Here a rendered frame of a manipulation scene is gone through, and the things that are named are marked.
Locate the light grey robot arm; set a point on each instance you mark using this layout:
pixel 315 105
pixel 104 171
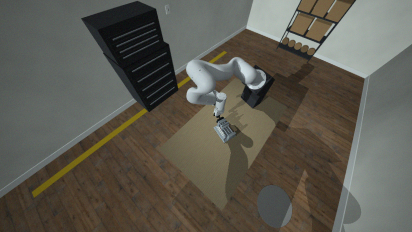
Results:
pixel 205 74

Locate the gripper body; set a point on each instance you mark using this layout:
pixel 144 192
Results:
pixel 218 112

